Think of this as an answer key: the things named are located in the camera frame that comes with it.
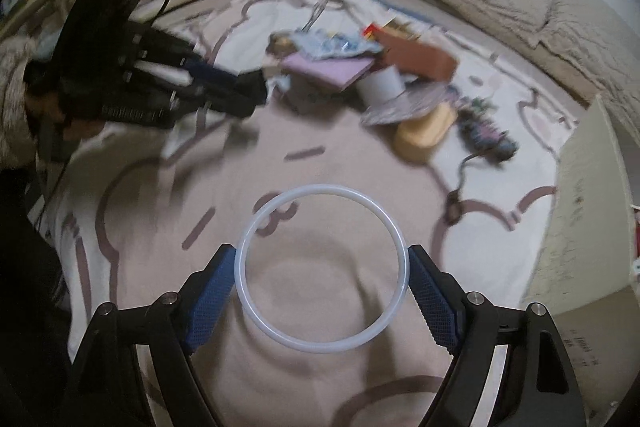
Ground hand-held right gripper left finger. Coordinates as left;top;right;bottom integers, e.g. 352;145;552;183
62;244;238;427

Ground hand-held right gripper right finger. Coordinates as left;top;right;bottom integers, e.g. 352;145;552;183
407;244;586;427

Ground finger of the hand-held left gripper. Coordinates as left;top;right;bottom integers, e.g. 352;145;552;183
172;86;267;118
132;27;269;100

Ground white silicone ring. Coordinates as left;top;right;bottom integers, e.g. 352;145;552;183
235;184;412;352

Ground white shoe box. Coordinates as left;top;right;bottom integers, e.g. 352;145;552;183
520;94;640;418

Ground person's left hand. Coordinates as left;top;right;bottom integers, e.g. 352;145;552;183
24;62;106;138

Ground purple notebook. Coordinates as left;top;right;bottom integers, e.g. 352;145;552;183
280;54;376;90

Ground printed blanket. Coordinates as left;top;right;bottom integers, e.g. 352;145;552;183
50;0;591;427

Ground metal scissors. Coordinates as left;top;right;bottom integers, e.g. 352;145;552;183
302;0;331;32

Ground blue wet wipe packet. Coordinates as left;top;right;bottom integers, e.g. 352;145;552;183
292;29;386;60

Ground white round jar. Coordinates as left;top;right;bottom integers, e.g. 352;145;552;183
356;67;406;108

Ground clear round container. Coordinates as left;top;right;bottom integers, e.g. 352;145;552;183
361;87;458;128

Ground gold foil packet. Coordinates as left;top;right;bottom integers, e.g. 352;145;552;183
382;9;416;30

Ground brown leather wallet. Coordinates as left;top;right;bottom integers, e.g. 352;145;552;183
375;29;460;82

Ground beige textured cushion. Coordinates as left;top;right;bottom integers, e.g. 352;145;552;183
345;0;631;122

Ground beaded keychain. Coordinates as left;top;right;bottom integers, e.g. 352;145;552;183
445;99;518;228

